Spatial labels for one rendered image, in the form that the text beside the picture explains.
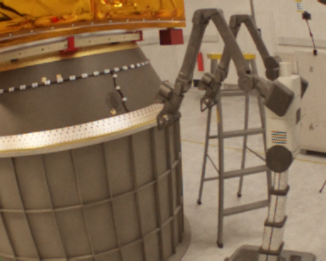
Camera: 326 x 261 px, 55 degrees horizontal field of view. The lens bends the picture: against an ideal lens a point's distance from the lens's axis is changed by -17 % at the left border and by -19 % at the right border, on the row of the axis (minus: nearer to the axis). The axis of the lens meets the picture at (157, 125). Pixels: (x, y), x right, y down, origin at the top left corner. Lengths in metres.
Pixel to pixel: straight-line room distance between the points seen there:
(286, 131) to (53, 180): 1.27
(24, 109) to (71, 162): 0.41
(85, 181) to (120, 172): 0.23
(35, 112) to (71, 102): 0.23
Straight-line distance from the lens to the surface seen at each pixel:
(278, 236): 2.07
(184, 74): 1.76
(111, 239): 2.29
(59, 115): 2.02
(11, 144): 1.99
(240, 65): 1.63
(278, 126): 1.76
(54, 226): 2.16
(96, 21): 2.37
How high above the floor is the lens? 1.67
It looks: 14 degrees down
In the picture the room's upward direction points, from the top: 4 degrees counter-clockwise
